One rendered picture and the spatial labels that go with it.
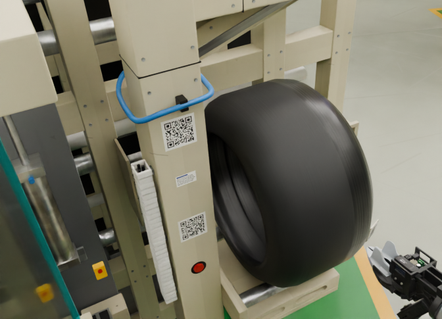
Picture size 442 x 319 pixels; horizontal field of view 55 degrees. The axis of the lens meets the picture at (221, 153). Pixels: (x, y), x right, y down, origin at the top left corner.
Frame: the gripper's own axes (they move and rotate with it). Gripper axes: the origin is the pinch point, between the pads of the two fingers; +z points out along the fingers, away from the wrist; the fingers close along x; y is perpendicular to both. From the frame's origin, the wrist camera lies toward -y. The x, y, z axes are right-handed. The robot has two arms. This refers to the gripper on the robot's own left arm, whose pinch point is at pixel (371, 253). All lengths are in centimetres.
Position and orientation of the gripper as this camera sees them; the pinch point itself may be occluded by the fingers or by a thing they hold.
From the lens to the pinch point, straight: 107.4
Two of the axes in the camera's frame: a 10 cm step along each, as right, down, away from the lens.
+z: -4.4, -4.1, 8.0
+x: -8.9, 3.1, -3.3
